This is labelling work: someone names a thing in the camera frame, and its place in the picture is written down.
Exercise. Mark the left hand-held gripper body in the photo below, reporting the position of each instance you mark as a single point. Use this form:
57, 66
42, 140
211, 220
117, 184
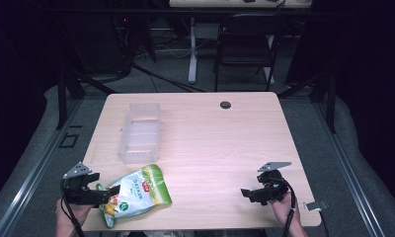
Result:
76, 191

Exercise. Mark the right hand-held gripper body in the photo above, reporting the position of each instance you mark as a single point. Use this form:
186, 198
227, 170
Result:
273, 185

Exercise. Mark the green and white snack bag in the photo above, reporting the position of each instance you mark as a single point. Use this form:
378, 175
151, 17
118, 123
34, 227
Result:
136, 194

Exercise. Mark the person's left hand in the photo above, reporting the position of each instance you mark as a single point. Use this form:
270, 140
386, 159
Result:
69, 214

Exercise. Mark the person's right hand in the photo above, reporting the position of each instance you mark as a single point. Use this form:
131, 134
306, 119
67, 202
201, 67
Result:
283, 212

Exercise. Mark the grey metal clamp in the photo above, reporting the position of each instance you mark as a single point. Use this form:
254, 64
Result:
315, 206

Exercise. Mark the clear plastic container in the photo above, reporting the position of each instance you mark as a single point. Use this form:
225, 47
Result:
140, 134

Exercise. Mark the black metal stand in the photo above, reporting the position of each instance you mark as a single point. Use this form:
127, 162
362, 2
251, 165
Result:
62, 98
330, 98

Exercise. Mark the black table grommet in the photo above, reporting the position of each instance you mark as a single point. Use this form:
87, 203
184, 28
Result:
225, 105

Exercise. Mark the dark computer tower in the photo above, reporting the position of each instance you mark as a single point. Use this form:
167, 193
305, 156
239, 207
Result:
96, 42

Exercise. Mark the black folding chair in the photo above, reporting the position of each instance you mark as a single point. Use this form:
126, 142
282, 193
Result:
245, 49

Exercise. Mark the white desk with metal leg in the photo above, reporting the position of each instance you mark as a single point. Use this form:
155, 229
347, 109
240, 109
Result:
198, 19

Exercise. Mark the aluminium floor rail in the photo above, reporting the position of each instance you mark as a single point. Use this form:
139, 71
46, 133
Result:
31, 171
350, 171

